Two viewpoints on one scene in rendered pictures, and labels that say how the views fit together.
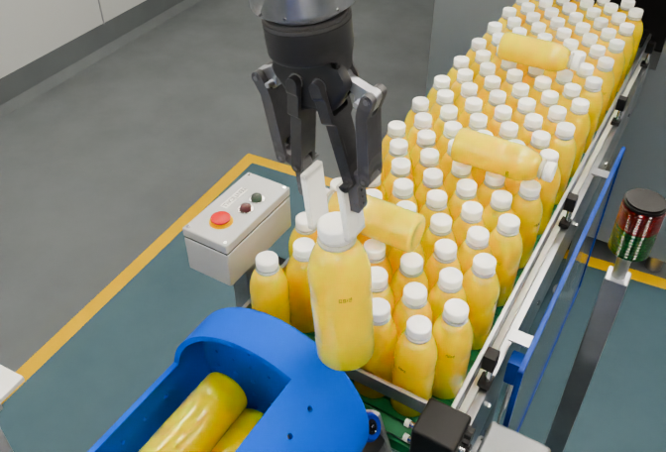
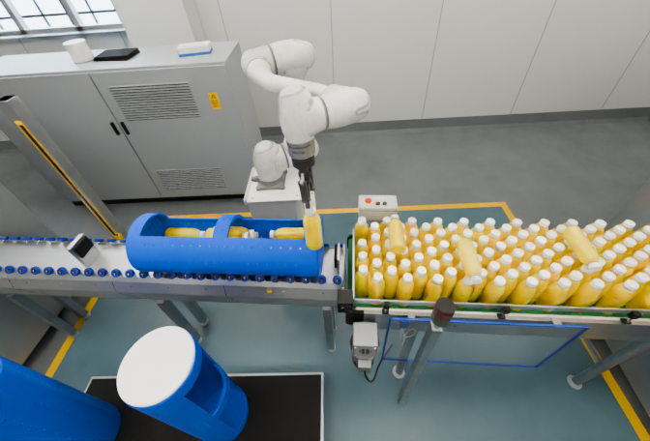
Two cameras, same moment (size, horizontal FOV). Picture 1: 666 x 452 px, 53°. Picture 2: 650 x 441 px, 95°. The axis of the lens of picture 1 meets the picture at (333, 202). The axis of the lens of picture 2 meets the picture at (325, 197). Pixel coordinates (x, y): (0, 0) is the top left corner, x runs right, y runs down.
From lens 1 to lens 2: 0.85 m
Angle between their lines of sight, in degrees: 49
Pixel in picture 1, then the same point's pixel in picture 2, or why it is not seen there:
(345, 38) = (301, 165)
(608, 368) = (544, 425)
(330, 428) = (301, 257)
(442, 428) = (342, 297)
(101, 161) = (449, 166)
